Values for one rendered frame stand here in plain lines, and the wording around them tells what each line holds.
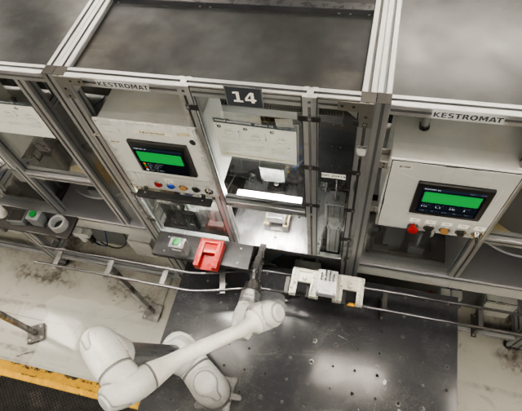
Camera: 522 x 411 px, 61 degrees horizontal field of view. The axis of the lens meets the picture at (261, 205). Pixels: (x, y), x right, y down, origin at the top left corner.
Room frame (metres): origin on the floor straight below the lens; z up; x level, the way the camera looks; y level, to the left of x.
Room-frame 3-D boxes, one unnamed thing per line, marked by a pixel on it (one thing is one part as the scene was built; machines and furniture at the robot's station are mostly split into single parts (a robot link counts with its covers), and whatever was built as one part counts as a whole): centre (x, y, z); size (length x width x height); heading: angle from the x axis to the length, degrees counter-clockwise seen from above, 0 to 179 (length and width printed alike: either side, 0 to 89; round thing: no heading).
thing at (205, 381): (0.45, 0.40, 0.85); 0.18 x 0.16 x 0.22; 32
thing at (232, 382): (0.43, 0.38, 0.71); 0.22 x 0.18 x 0.06; 67
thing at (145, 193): (1.18, 0.38, 1.37); 0.36 x 0.04 x 0.04; 67
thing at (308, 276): (0.80, -0.24, 0.84); 0.36 x 0.14 x 0.10; 67
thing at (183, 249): (1.14, 0.46, 0.97); 0.08 x 0.08 x 0.12; 67
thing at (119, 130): (1.30, 0.33, 1.60); 0.42 x 0.29 x 0.46; 67
